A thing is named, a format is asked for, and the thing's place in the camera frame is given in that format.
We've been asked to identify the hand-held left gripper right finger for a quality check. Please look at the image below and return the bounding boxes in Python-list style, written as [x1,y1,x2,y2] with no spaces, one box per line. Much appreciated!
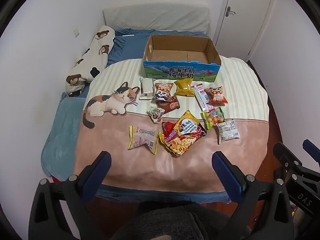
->
[211,151,294,240]

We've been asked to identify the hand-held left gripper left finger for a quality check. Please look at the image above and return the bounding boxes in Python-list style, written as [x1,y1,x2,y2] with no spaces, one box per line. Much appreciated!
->
[28,151,112,240]

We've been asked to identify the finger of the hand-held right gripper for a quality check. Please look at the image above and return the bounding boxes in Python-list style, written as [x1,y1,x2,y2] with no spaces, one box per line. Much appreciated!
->
[273,142,304,180]
[302,139,320,165]

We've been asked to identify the white bread packet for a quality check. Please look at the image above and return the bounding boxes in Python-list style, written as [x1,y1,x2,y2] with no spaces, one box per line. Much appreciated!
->
[215,119,240,145]

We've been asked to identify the yellow-edged clear snack packet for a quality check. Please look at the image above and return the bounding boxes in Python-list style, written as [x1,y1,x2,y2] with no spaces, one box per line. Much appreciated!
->
[128,125,160,155]

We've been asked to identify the colourful candy ball bag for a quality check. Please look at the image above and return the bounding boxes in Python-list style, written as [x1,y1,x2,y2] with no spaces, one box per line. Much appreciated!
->
[201,107,225,130]

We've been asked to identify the yellow instant noodle packet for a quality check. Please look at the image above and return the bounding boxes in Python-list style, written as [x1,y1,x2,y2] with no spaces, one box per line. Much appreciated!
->
[158,110,207,158]

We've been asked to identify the red instant noodle packet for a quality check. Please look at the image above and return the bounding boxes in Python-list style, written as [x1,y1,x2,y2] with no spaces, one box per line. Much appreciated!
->
[162,121,181,143]

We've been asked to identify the orange owl snack packet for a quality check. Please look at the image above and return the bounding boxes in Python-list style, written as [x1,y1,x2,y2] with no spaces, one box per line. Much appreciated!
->
[204,85,228,105]

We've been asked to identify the long white pink packet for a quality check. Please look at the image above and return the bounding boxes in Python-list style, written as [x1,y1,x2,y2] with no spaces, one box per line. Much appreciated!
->
[192,84,214,112]

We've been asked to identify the panda print snack packet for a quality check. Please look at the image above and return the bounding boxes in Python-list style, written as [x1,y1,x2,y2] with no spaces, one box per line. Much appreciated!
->
[154,82,174,102]

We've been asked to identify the printed cardboard box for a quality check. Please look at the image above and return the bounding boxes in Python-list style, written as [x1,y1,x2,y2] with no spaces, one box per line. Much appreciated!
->
[143,34,222,83]

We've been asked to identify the cat print blanket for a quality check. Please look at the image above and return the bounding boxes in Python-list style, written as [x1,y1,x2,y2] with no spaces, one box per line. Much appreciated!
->
[72,57,270,194]

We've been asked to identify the teal fleece blanket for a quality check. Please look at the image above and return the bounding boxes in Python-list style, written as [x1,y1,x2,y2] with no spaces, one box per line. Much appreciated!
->
[41,96,87,180]

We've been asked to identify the person's dark fleece clothing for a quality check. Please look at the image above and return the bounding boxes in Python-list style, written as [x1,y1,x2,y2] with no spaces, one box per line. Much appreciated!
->
[107,201,250,240]

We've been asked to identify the small wrapped snack packet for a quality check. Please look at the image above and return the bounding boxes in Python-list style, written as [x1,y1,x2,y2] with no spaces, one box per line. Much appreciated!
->
[146,106,165,124]

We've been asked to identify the brown snack packet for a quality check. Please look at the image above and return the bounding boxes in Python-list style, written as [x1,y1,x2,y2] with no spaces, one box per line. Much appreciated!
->
[156,96,180,113]

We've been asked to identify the small white carton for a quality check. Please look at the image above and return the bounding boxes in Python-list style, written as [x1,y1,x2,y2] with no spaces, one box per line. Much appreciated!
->
[139,77,155,100]

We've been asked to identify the plain yellow snack packet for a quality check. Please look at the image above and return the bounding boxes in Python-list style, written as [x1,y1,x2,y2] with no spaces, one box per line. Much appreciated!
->
[174,78,195,97]

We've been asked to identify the bear print pillow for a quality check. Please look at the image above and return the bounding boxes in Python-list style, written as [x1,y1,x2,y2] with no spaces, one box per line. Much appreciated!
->
[65,26,116,97]

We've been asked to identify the white door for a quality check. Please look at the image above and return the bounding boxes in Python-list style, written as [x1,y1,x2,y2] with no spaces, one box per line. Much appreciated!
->
[216,0,275,58]

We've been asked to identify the white quilted cushion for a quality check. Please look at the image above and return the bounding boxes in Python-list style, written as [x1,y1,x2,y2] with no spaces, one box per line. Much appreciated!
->
[102,4,210,34]

